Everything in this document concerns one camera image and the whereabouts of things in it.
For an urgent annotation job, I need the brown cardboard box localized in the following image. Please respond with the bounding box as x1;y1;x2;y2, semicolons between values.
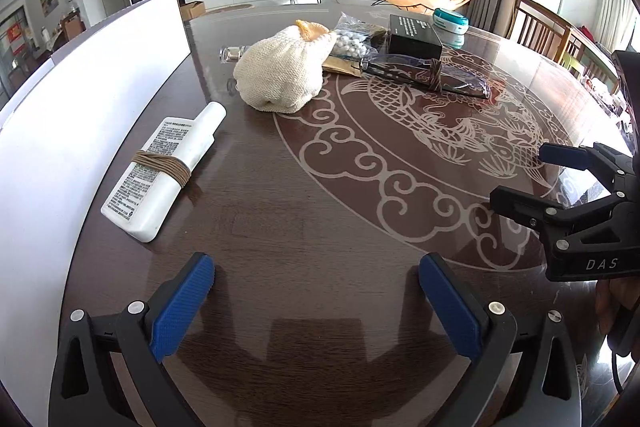
180;1;206;22

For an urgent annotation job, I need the bag of cotton swabs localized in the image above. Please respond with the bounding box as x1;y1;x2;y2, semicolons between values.
331;13;387;62

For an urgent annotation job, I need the teal white round tin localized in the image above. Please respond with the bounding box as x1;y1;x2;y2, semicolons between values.
432;8;470;49

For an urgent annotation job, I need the wooden dining chair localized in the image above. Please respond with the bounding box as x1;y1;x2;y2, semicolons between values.
506;0;578;64

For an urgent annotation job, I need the white cardboard storage box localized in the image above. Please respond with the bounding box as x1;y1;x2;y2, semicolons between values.
1;0;190;426

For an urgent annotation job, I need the cream knitted glove bundle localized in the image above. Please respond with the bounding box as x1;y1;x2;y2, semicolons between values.
233;20;337;114

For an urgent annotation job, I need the white lotion tube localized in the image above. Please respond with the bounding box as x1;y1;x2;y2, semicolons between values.
101;102;227;243

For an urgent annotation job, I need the black rectangular box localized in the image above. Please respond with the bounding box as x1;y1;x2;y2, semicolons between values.
387;14;442;60

